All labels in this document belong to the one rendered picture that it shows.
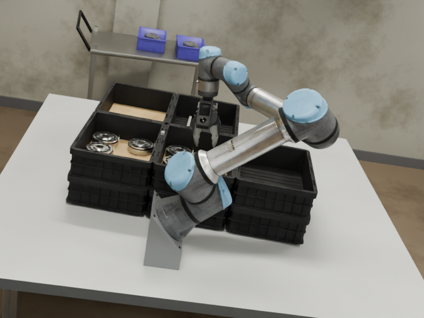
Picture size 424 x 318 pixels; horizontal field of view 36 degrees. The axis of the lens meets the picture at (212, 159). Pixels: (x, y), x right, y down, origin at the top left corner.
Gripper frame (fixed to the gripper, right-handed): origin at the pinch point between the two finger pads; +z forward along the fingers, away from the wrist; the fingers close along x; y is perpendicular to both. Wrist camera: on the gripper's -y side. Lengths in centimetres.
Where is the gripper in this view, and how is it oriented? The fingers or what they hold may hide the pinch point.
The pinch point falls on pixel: (205, 144)
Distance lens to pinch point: 236.0
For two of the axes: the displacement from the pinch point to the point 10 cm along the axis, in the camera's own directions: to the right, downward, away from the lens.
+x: -10.0, -0.7, 0.3
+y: 0.5, -4.1, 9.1
